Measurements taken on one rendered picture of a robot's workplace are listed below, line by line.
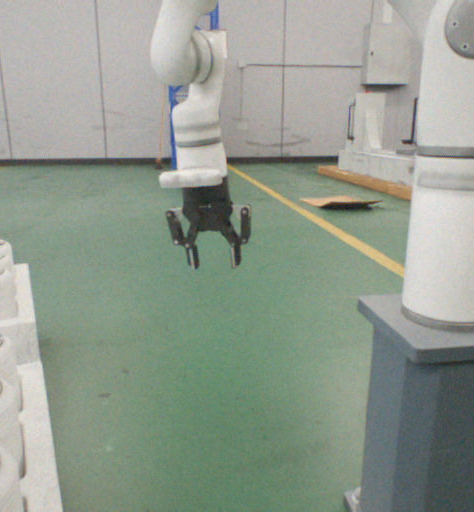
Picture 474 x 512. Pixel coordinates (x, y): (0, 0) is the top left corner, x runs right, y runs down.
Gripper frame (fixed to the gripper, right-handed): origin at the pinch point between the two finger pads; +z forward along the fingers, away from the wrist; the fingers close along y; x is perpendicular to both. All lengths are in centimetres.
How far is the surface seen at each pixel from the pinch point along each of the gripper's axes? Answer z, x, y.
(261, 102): 15, -604, 101
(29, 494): 4.7, 43.6, 5.9
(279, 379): 30.7, -10.3, -7.1
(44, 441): 5.3, 36.7, 9.2
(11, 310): 6.4, 6.4, 36.5
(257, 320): 34, -39, 3
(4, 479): -2.5, 48.4, 2.5
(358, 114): 22, -417, -25
